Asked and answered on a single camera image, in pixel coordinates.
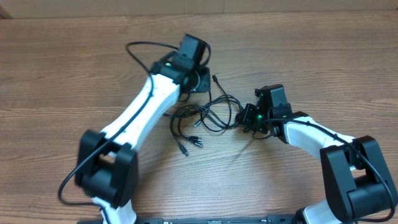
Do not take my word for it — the black usb cable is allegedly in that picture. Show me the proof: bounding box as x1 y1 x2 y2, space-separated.
163 74 245 157

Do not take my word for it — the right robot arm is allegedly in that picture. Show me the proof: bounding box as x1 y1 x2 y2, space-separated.
236 84 397 223

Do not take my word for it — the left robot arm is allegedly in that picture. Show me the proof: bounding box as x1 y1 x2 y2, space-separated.
72 34 211 223

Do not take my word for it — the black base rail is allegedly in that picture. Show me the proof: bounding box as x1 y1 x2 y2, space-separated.
136 215 303 224

